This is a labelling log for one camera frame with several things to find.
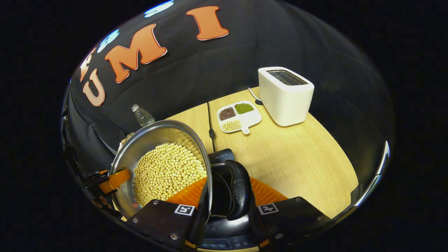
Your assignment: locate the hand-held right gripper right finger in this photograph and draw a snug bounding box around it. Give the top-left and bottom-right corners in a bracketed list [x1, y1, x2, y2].
[249, 177, 332, 249]

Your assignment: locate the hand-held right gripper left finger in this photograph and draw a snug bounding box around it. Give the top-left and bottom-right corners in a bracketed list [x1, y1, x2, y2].
[127, 177, 212, 250]

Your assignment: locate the stainless steel pot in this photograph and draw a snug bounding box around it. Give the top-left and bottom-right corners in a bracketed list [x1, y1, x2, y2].
[108, 120, 253, 222]

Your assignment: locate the black induction cooktop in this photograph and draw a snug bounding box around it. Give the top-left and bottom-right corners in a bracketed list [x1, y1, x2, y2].
[182, 148, 273, 251]

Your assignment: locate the large pile of yellow soybeans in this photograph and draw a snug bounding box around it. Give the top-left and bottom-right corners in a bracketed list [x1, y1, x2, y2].
[132, 142, 208, 207]

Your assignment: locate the clear plastic water bottle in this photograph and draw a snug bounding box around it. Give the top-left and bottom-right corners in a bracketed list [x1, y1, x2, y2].
[131, 104, 155, 127]

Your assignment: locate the white divided dish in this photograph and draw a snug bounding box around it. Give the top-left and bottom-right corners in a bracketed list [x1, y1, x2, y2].
[217, 100, 262, 135]

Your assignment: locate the small pile of yellow soybeans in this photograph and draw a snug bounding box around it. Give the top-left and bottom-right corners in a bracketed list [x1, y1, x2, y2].
[223, 120, 242, 132]

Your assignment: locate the white toaster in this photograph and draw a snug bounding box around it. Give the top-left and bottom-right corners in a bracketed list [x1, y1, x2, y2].
[258, 66, 315, 127]

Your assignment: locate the pile of red beans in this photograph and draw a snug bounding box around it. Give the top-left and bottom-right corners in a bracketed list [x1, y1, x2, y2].
[219, 107, 236, 121]

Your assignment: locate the black backdrop cloth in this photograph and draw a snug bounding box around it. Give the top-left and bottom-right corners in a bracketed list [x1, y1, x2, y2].
[61, 0, 396, 217]

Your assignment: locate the black power cable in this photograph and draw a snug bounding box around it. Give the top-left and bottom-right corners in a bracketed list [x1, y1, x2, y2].
[206, 101, 217, 154]

